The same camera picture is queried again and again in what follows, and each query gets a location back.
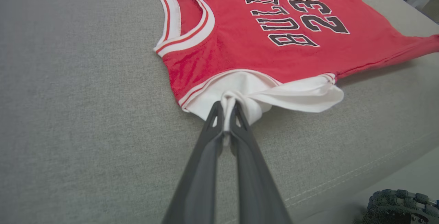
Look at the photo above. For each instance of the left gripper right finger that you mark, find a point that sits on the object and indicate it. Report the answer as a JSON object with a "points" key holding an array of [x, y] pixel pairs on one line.
{"points": [[257, 189]]}

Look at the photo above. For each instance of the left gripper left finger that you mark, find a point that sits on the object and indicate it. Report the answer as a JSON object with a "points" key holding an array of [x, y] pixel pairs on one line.
{"points": [[199, 183]]}

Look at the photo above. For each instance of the red white basketball jersey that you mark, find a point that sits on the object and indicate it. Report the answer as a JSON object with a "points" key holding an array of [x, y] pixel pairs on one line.
{"points": [[240, 56]]}

